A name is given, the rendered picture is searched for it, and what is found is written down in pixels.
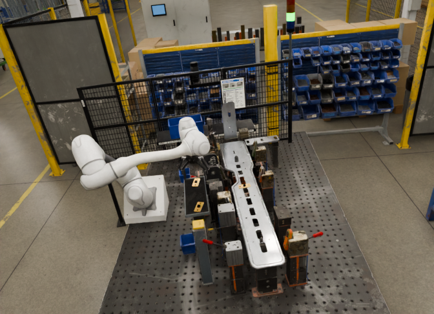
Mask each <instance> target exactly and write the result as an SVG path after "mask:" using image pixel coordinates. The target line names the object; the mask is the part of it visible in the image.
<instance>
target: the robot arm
mask: <svg viewBox="0 0 434 314"><path fill-rule="evenodd" d="M179 134H180V139H181V141H182V143H181V145H180V146H179V147H177V148H175V149H171V150H166V151H154V152H143V153H139V154H134V155H132V156H128V157H120V158H118V159H117V160H116V159H114V158H112V157H111V156H109V155H107V154H105V152H104V150H103V149H102V148H101V147H100V146H99V145H98V144H97V143H96V142H95V141H94V139H93V138H91V137H90V136H88V135H80V136H78V137H76V138H74V140H73V142H72V153H73V155H74V158H75V160H76V162H77V164H78V166H79V168H80V169H81V171H82V173H83V175H82V176H81V178H80V183H81V184H82V186H83V187H84V188H85V189H86V190H93V189H98V188H100V187H104V186H106V185H108V184H110V183H112V182H113V181H114V180H116V181H117V182H118V183H119V184H121V186H122V188H123V190H124V192H125V196H126V199H127V201H128V202H129V203H130V204H131V205H133V211H135V212H136V211H141V212H142V216H146V213H147V210H153V211H155V210H157V207H156V190H157V188H156V187H150V188H148V187H147V185H146V184H145V182H144V181H143V179H142V177H141V174H140V172H139V171H138V168H137V167H136V166H137V165H140V164H143V163H150V162H159V161H164V160H172V159H175V158H179V157H181V163H180V166H179V167H178V170H181V173H182V175H183V177H184V180H186V173H185V167H186V166H187V165H188V164H189V163H196V164H197V165H199V166H200V167H201V168H202V169H203V170H204V177H205V180H206V179H207V174H208V172H207V170H209V169H210V167H209V165H208V164H207V162H206V161H205V160H204V158H203V155H206V154H207V153H208V152H209V150H210V144H209V141H208V139H207V137H206V136H205V135H204V134H203V133H201V132H200V131H199V130H198V128H197V126H196V124H195V122H194V120H193V119H192V118H190V117H184V118H182V119H181V120H180V121H179ZM184 156H186V157H184ZM199 156H200V157H199ZM185 159H186V160H187V162H186V163H185V165H184V166H183V167H182V168H181V165H182V163H183V161H184V160H185ZM199 159H200V160H201V161H202V162H200V161H199Z"/></svg>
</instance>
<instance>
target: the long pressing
mask: <svg viewBox="0 0 434 314"><path fill-rule="evenodd" d="M220 151H221V154H222V160H223V164H224V167H225V170H227V171H230V172H232V173H234V175H235V178H236V183H235V184H234V185H233V186H232V187H231V190H232V195H233V198H234V203H235V206H236V211H237V214H238V219H239V222H240V227H241V230H242V235H243V239H244V242H245V247H246V250H247V255H248V258H249V263H250V266H251V267H252V268H254V269H263V268H268V267H276V266H281V265H283V264H284V263H285V257H284V254H283V252H282V249H281V247H280V244H279V241H278V238H277V236H276V233H275V231H274V227H273V225H272V222H271V219H270V217H269V214H268V212H267V209H266V206H265V203H264V200H263V198H262V195H261V192H260V190H259V187H258V184H257V182H256V179H255V177H254V174H253V167H254V164H253V161H252V159H251V156H250V154H249V151H248V149H247V146H246V144H245V142H244V141H233V142H228V143H221V144H220ZM233 151H234V152H233ZM235 156H238V159H239V162H235V161H234V157H235ZM237 165H240V168H236V166H237ZM238 171H242V173H243V174H238ZM240 177H244V180H245V183H246V184H247V183H249V184H250V185H251V186H250V187H246V188H247V189H248V192H249V197H245V194H244V191H243V188H241V189H239V187H238V186H239V185H241V184H242V183H241V181H240ZM247 198H250V199H251V201H252V205H248V204H247V200H246V199H247ZM250 208H254V211H255V215H251V214H250V210H249V209H250ZM255 218H256V219H257V220H258V224H259V226H258V227H255V226H254V224H253V219H255ZM258 230H260V231H261V232H262V236H263V242H260V239H258V237H257V234H256V231H258ZM269 239H270V240H269ZM260 243H265V246H266V248H267V252H265V253H263V252H262V250H261V247H260Z"/></svg>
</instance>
